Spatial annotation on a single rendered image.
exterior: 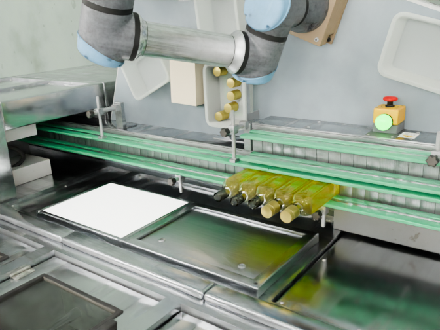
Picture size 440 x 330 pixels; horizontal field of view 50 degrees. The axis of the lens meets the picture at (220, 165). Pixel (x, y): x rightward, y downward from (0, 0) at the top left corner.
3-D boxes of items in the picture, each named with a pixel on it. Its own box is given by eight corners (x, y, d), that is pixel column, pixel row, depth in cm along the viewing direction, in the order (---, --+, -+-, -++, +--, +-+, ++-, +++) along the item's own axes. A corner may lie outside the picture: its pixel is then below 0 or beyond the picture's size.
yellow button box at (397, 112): (380, 126, 141) (372, 131, 135) (382, 101, 139) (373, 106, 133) (404, 128, 137) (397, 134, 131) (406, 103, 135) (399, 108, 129)
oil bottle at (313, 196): (322, 190, 144) (288, 215, 128) (322, 173, 142) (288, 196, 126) (340, 193, 141) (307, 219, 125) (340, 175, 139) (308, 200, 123)
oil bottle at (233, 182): (257, 177, 157) (219, 199, 141) (256, 161, 155) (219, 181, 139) (272, 180, 154) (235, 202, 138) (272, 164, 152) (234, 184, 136)
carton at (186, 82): (184, 99, 184) (171, 102, 178) (183, 57, 179) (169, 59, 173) (208, 102, 177) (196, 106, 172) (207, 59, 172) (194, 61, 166)
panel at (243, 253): (111, 187, 189) (36, 218, 164) (110, 180, 189) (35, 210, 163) (319, 241, 138) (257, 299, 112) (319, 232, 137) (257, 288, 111)
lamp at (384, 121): (376, 128, 134) (372, 130, 132) (377, 112, 133) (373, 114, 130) (392, 129, 132) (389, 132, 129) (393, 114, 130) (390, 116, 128)
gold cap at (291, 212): (299, 205, 122) (291, 211, 119) (300, 218, 123) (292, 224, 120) (287, 203, 124) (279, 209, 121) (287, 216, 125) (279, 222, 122)
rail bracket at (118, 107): (129, 128, 202) (87, 141, 185) (125, 89, 197) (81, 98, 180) (137, 129, 200) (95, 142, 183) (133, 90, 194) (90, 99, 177)
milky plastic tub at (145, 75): (133, 60, 196) (118, 63, 190) (167, 35, 182) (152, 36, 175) (150, 99, 197) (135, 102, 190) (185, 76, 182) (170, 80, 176)
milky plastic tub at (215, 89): (219, 120, 176) (205, 126, 170) (217, 59, 169) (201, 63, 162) (259, 126, 166) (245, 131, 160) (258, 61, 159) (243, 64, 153)
